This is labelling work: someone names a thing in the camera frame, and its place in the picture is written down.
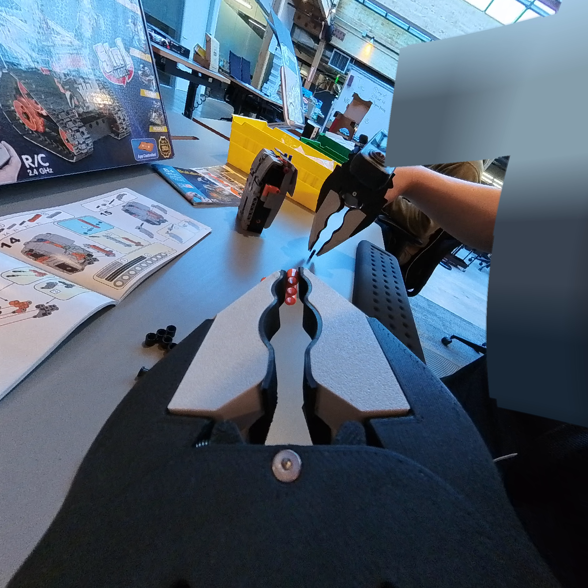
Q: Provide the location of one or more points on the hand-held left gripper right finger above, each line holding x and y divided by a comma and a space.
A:
353, 367

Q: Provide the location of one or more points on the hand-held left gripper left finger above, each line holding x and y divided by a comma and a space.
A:
220, 367

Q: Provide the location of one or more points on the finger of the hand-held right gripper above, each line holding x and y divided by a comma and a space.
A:
353, 225
327, 211

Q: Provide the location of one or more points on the orange toy brick beam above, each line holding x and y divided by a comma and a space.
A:
291, 287

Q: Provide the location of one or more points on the person's right forearm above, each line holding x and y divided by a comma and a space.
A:
450, 206

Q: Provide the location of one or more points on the grey desk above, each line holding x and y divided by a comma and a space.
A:
206, 275

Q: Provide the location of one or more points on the green plastic bin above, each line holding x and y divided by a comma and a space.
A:
330, 144

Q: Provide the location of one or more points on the brown cardboard stand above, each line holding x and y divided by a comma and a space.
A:
351, 117

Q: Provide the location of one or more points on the black five-hole connector brick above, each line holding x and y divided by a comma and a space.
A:
160, 337

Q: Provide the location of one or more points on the grey toy brick assembly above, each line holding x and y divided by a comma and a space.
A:
262, 193

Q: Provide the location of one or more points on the black long axle pin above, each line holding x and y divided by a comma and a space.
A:
142, 372

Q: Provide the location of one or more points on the black office chair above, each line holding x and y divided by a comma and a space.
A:
432, 262

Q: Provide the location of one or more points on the whiteboard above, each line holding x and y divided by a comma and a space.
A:
376, 92

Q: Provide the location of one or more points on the yellow plastic bin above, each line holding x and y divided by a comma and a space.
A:
248, 142

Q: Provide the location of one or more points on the leaning printed board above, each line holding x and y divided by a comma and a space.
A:
292, 96

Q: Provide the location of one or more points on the closed blue building manual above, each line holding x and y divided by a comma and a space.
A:
202, 183

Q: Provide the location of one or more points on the open instruction booklet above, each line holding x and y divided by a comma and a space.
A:
92, 257

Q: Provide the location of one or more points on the wooden background table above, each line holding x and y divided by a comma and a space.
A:
193, 66

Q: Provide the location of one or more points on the open cardboard box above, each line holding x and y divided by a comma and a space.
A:
206, 53

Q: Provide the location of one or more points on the toy car display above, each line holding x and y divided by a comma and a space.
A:
167, 41

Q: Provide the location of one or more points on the blue robot kit box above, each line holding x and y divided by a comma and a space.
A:
82, 69

